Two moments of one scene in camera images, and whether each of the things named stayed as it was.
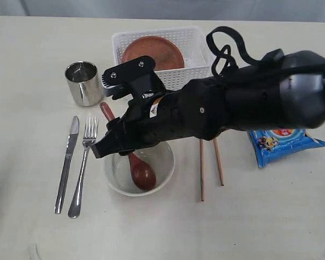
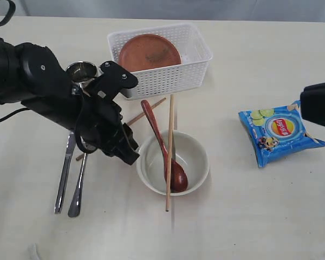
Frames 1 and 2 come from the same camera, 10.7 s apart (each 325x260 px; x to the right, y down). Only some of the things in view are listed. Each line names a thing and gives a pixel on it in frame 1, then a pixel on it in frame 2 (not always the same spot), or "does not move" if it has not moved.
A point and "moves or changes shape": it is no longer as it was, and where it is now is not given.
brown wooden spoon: [142, 176] -> [179, 178]
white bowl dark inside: [158, 156] -> [190, 154]
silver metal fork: [90, 134] does not move
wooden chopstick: [202, 167] -> [171, 108]
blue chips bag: [270, 144] does not move
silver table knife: [71, 141] does not move
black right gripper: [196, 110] -> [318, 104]
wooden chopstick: [220, 164] moves or changes shape
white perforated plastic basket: [192, 41] does not move
